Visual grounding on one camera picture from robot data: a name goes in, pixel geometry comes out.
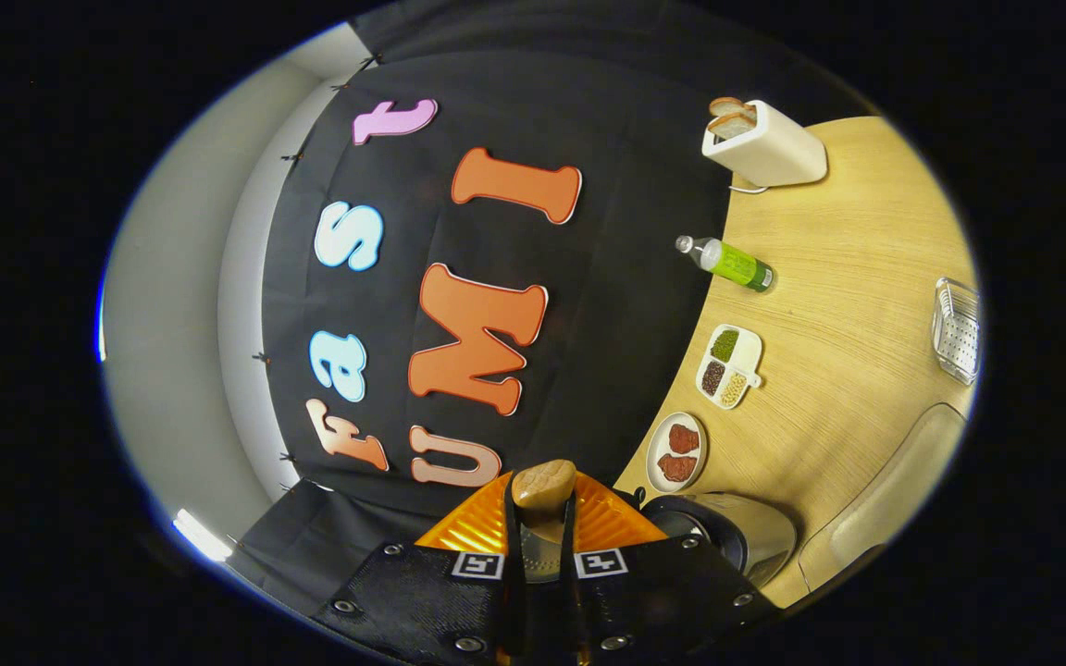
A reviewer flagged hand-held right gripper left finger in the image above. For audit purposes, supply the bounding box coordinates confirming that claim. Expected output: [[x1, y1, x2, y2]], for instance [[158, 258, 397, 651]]
[[311, 472, 529, 666]]

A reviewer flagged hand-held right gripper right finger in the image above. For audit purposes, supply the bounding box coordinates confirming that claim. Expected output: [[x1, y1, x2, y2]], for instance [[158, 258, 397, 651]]
[[556, 472, 779, 666]]

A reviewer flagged wooden spoon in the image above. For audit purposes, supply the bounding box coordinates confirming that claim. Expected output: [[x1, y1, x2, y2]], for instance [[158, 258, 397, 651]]
[[510, 460, 578, 584]]

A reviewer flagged black rice cooker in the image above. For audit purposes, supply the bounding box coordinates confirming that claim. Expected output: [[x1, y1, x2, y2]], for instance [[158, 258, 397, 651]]
[[639, 492, 798, 588]]

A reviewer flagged clear rice container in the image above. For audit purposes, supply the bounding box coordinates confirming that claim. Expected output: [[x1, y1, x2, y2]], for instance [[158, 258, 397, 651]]
[[797, 402, 971, 593]]

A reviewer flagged clear chopstick holder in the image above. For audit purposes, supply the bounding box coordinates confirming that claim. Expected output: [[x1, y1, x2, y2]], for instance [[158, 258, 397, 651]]
[[931, 277, 983, 385]]

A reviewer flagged white round plate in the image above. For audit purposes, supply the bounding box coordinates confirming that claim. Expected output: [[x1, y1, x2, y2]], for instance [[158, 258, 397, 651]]
[[646, 412, 708, 493]]

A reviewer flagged white divided bean dish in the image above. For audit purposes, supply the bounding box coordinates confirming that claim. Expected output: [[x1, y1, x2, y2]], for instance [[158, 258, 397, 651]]
[[696, 324, 763, 410]]

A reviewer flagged black backdrop cloth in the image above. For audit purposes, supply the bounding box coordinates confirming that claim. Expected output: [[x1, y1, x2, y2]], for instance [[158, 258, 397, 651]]
[[228, 0, 867, 616]]

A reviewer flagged row of black cloth clips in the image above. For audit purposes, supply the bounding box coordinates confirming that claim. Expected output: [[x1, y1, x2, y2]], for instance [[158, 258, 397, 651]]
[[251, 54, 381, 493]]

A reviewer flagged green drink bottle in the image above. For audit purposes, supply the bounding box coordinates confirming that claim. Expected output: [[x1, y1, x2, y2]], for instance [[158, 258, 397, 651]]
[[676, 235, 775, 293]]

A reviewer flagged white toaster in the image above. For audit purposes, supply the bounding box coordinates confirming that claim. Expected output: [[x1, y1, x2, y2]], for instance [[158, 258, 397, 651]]
[[701, 97, 828, 195]]

